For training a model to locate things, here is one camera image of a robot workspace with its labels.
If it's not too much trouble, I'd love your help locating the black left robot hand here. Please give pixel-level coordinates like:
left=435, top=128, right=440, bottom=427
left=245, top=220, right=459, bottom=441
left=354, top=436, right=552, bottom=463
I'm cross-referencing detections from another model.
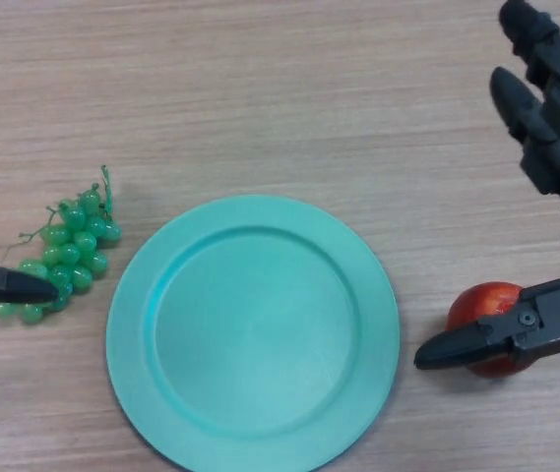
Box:
left=0, top=253, right=59, bottom=310

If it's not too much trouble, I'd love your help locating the green grapes bunch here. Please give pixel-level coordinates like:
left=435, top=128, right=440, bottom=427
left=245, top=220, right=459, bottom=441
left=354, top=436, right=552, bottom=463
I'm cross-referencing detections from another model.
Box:
left=0, top=164, right=124, bottom=325

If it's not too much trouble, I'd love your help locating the turquoise round plate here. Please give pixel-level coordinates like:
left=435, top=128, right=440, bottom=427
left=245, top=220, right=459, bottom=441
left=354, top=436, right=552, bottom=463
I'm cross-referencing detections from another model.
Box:
left=105, top=195, right=402, bottom=472

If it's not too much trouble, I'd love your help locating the red apple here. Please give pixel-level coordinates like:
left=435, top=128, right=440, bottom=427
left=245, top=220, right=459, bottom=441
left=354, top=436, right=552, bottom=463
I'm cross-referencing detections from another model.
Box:
left=445, top=281, right=536, bottom=379

